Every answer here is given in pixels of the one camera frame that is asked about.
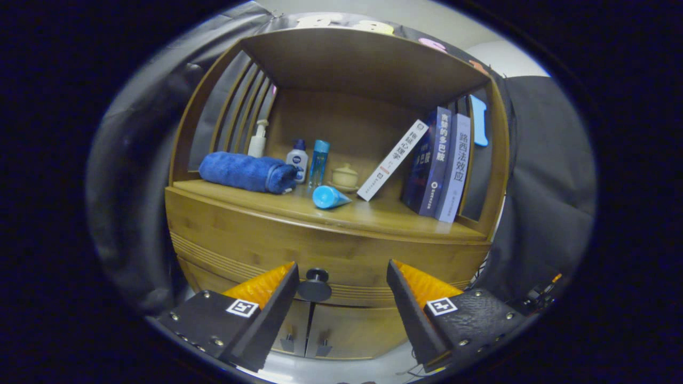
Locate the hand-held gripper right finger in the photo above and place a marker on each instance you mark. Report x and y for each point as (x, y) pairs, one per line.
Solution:
(413, 320)

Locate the white pump bottle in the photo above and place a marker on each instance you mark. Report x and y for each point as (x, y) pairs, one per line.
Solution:
(257, 145)

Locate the blue folded towel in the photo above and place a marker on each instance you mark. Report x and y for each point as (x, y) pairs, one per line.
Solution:
(240, 170)

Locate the blue squeeze tube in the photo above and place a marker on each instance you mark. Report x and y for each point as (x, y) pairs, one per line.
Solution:
(326, 197)

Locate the wooden countertop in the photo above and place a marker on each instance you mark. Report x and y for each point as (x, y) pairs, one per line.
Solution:
(384, 216)

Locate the white bottle with blue cap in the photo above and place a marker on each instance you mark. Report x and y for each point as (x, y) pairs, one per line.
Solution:
(297, 159)

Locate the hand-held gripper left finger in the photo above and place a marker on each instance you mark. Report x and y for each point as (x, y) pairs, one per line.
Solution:
(269, 325)

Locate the black and orange tool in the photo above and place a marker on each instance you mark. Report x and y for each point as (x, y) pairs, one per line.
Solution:
(536, 296)

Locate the white book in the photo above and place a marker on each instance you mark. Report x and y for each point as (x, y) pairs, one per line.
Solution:
(395, 157)

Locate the clear blue bottle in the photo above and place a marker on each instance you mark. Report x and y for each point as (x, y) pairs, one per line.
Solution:
(319, 160)

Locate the black backdrop cloth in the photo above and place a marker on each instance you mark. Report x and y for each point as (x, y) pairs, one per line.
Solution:
(544, 176)

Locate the wooden cabinet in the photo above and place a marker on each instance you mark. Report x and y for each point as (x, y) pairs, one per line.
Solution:
(363, 64)

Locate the beige lidded teacup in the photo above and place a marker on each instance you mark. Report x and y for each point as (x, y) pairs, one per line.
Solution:
(345, 177)

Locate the dark blue book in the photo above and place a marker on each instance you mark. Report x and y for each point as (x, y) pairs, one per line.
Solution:
(429, 170)

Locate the wooden cabinet door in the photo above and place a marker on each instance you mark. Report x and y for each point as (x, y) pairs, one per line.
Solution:
(293, 328)
(357, 330)

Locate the pale purple book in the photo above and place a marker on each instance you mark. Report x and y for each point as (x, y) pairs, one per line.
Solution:
(456, 170)

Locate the wooden drawer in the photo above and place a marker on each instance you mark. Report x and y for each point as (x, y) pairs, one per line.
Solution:
(240, 234)

